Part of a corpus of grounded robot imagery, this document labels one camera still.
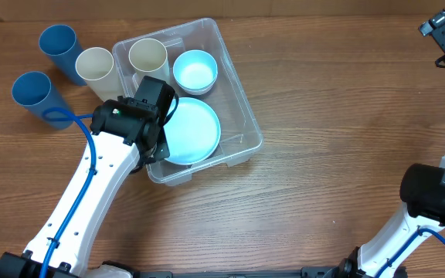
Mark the light blue plate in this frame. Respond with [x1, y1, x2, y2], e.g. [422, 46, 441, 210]
[164, 97, 221, 165]

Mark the cream cup front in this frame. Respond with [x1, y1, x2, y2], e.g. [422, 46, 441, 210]
[128, 38, 170, 82]

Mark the cream cup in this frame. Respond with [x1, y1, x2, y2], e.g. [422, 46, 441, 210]
[75, 47, 124, 101]
[128, 38, 170, 82]

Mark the light blue bowl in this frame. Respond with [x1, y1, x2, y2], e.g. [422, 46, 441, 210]
[173, 49, 218, 90]

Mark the dark blue cup front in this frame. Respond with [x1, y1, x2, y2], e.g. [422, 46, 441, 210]
[11, 71, 73, 130]

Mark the dark blue cup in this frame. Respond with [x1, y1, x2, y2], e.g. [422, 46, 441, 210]
[11, 71, 73, 130]
[39, 25, 86, 86]

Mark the grey bowl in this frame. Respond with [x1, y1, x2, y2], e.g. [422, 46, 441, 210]
[181, 86, 212, 96]

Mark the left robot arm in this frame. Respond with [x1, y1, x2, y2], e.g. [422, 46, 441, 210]
[0, 96, 179, 278]

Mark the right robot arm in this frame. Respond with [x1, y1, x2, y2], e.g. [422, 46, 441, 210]
[328, 16, 445, 277]

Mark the clear plastic storage bin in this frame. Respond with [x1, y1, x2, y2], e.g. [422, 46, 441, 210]
[112, 18, 263, 186]

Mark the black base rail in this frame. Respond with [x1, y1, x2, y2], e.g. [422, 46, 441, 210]
[90, 265, 408, 278]

